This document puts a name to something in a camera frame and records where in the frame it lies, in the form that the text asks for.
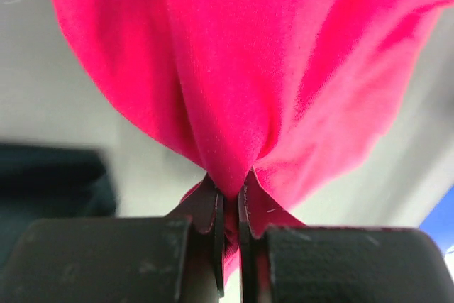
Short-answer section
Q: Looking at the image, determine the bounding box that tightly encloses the black t-shirt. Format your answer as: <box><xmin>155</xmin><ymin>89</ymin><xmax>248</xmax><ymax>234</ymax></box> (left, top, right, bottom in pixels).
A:
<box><xmin>1</xmin><ymin>143</ymin><xmax>117</xmax><ymax>264</ymax></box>

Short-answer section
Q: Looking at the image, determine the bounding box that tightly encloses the pink red t-shirt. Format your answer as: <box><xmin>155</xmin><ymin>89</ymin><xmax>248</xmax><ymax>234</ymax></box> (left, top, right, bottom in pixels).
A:
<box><xmin>31</xmin><ymin>0</ymin><xmax>454</xmax><ymax>279</ymax></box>

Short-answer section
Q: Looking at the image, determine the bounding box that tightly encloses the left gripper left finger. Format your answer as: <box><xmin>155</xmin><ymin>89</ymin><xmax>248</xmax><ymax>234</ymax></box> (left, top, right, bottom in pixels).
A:
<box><xmin>1</xmin><ymin>177</ymin><xmax>224</xmax><ymax>302</ymax></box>

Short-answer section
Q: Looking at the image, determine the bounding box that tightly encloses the blue folder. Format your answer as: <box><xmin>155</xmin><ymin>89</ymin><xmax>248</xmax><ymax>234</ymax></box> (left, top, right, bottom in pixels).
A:
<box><xmin>419</xmin><ymin>187</ymin><xmax>454</xmax><ymax>255</ymax></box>

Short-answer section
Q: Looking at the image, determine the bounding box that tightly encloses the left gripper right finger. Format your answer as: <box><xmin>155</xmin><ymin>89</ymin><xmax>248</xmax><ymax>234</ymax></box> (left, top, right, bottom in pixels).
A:
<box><xmin>238</xmin><ymin>171</ymin><xmax>453</xmax><ymax>302</ymax></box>

